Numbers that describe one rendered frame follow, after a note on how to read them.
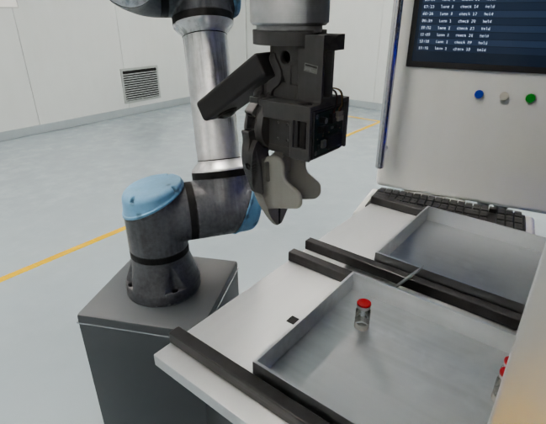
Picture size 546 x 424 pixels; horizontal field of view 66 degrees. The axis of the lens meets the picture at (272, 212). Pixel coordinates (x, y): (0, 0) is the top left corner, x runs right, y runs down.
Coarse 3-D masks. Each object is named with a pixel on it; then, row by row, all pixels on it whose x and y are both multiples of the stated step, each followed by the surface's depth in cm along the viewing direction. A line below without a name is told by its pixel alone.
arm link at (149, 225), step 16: (160, 176) 83; (176, 176) 82; (128, 192) 78; (144, 192) 77; (160, 192) 76; (176, 192) 77; (192, 192) 80; (128, 208) 76; (144, 208) 75; (160, 208) 76; (176, 208) 78; (192, 208) 79; (128, 224) 78; (144, 224) 77; (160, 224) 77; (176, 224) 78; (192, 224) 79; (128, 240) 81; (144, 240) 78; (160, 240) 78; (176, 240) 80; (144, 256) 80; (160, 256) 80
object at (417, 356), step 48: (336, 288) 67; (384, 288) 68; (288, 336) 58; (336, 336) 62; (384, 336) 62; (432, 336) 62; (480, 336) 61; (288, 384) 50; (336, 384) 54; (384, 384) 54; (432, 384) 54; (480, 384) 54
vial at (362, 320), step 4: (356, 308) 63; (360, 308) 61; (368, 308) 61; (356, 312) 62; (360, 312) 62; (364, 312) 61; (368, 312) 62; (356, 316) 62; (360, 316) 62; (364, 316) 62; (368, 316) 62; (356, 320) 63; (360, 320) 62; (364, 320) 62; (368, 320) 62; (356, 324) 63; (360, 324) 62; (364, 324) 62; (368, 324) 63; (356, 328) 63; (360, 328) 63; (364, 328) 62
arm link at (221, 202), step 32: (192, 0) 75; (224, 0) 77; (192, 32) 78; (224, 32) 80; (192, 64) 79; (224, 64) 80; (192, 96) 81; (224, 128) 80; (224, 160) 81; (224, 192) 80; (224, 224) 82; (256, 224) 85
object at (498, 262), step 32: (416, 224) 91; (448, 224) 93; (480, 224) 89; (384, 256) 76; (416, 256) 82; (448, 256) 82; (480, 256) 82; (512, 256) 82; (480, 288) 67; (512, 288) 73
